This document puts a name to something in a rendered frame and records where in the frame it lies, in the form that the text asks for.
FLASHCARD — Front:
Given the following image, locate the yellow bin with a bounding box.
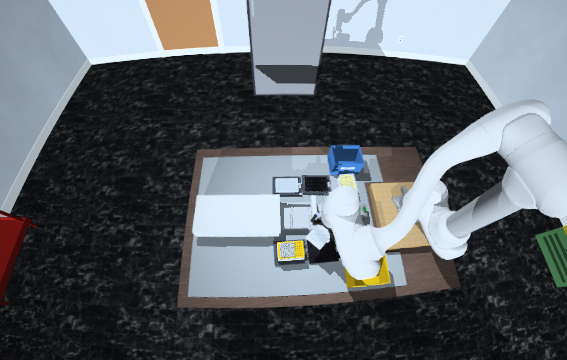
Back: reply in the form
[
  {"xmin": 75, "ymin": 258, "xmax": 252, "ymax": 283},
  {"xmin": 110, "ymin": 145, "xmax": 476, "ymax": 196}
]
[{"xmin": 344, "ymin": 255, "xmax": 391, "ymax": 288}]

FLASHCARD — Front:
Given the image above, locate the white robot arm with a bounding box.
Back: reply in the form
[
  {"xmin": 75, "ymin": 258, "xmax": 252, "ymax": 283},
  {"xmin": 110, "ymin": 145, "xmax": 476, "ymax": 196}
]
[{"xmin": 321, "ymin": 99, "xmax": 567, "ymax": 280}]

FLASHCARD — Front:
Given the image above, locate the light grey bench mat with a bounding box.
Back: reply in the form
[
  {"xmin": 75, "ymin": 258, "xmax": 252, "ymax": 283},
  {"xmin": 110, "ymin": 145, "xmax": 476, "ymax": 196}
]
[{"xmin": 188, "ymin": 155, "xmax": 407, "ymax": 297}]

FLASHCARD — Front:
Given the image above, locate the blue open-top bin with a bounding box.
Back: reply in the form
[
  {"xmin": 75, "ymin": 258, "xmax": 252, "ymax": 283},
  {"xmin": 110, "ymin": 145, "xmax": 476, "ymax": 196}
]
[{"xmin": 327, "ymin": 145, "xmax": 364, "ymax": 175}]

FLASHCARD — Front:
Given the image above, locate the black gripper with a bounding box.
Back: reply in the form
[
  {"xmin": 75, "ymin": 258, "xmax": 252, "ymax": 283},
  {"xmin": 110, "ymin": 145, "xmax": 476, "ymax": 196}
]
[{"xmin": 310, "ymin": 211, "xmax": 335, "ymax": 243}]

